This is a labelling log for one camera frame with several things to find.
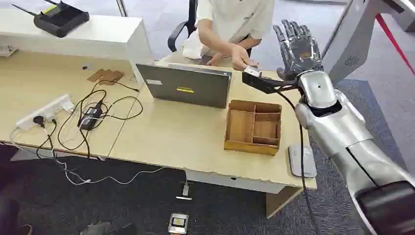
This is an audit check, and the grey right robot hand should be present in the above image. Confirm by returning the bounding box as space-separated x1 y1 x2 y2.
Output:
272 19 325 82

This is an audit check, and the white machine panel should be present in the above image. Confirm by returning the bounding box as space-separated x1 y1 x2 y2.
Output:
322 0 415 86

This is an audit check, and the person's right hand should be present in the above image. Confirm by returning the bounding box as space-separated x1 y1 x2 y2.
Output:
229 44 259 71

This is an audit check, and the person's hand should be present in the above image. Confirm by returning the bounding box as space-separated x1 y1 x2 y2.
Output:
206 52 225 68
229 44 259 71

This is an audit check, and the person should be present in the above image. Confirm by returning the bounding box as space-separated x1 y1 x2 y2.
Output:
195 0 276 71

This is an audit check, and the person's left hand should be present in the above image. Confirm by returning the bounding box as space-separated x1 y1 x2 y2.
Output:
206 52 225 68

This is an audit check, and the wooden compartment box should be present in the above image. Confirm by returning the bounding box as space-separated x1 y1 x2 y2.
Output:
224 99 283 157

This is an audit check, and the grey flat pad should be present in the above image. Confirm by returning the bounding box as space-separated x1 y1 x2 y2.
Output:
288 144 318 179

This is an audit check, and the grey laptop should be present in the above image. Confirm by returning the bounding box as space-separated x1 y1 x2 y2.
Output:
136 63 232 109

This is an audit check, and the black office chair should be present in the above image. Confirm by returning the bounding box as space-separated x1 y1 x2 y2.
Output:
167 0 199 53

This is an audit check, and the pale wooden desk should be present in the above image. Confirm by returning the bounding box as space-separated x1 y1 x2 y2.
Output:
0 50 318 219

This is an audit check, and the brown cardboard piece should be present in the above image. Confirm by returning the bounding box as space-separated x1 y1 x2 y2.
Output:
86 68 125 86

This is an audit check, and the white shelf unit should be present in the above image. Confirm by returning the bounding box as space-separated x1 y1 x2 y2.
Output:
0 8 155 82

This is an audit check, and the small silver floor device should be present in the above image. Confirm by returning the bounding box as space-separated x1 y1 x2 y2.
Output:
168 213 189 235

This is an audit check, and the black power adapter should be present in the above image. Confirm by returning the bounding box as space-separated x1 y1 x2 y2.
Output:
77 106 104 131

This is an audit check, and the black router with antennas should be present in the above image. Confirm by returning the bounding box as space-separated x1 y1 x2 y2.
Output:
11 0 91 39

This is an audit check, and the white power strip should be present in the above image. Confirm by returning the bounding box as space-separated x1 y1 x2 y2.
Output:
15 94 75 131

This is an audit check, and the grey shoe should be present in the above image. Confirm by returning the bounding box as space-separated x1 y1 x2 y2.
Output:
79 221 112 235

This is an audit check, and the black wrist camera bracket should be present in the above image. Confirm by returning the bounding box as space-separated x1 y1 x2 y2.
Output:
241 71 300 95

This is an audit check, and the red strap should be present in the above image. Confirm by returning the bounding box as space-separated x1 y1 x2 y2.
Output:
375 13 415 76

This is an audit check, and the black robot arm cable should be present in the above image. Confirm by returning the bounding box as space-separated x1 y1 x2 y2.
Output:
276 90 322 235

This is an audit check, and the silver cable connector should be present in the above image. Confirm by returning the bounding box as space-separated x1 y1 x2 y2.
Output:
175 180 193 201

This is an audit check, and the black adapter cable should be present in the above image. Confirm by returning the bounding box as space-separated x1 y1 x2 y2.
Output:
57 78 144 160

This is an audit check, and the white cable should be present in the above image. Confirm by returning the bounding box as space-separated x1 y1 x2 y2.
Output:
9 128 169 186

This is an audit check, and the black plug with cable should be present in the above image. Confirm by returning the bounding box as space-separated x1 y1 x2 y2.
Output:
32 115 58 160

